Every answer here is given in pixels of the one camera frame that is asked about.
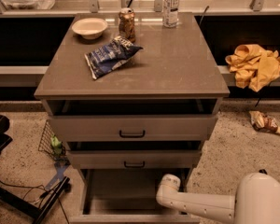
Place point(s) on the grey bottom drawer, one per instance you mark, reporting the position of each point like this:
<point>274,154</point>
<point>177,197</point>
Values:
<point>125,196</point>

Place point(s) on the grey drawer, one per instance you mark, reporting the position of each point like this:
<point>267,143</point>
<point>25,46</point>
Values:
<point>133,128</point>
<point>125,196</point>
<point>120,159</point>

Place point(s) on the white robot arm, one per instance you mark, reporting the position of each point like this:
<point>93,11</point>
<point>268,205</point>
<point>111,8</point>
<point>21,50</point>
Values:
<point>257,201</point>

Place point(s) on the grey middle drawer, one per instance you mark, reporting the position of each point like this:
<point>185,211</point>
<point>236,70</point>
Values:
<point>120,159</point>

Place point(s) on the grey top drawer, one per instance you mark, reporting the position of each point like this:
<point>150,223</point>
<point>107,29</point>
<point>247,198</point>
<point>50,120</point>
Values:
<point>133,128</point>

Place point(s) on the grey drawer cabinet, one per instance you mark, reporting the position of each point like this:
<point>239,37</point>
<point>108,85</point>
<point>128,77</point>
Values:
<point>173,74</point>

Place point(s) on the black stand leg right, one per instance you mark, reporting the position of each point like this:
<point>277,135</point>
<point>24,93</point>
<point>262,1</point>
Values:
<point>263,171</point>

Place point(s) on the black stand leg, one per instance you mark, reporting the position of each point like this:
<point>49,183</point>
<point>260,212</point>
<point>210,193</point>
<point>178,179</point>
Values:
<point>38,214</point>
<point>263,171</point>

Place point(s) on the blue tape on floor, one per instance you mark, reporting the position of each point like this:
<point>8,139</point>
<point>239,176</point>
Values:
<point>60,167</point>

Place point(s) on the brown snack wrapper on floor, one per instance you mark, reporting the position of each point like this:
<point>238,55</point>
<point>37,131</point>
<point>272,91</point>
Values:
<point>264,123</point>

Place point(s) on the green object in basket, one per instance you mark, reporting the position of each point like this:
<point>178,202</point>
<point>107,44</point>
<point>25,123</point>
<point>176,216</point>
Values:
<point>56,145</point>

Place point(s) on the blue chip bag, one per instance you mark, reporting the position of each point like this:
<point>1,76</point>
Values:
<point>111,56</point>

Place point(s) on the yellow crumpled cloth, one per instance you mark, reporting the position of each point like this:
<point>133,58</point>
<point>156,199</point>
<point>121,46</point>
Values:
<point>254,67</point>

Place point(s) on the black stand leg left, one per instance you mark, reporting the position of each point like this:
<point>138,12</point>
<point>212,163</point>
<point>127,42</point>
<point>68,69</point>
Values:
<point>38,214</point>

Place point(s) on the brown soda can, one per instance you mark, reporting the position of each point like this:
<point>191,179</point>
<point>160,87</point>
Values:
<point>126,24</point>

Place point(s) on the white bowl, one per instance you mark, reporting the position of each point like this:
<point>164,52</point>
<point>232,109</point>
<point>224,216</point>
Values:
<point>90,28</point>

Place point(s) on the tall white drink can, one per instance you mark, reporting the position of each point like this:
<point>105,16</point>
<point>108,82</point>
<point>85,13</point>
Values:
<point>170,13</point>

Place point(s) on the wire mesh basket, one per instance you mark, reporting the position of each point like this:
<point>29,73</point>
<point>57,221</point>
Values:
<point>45,146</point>

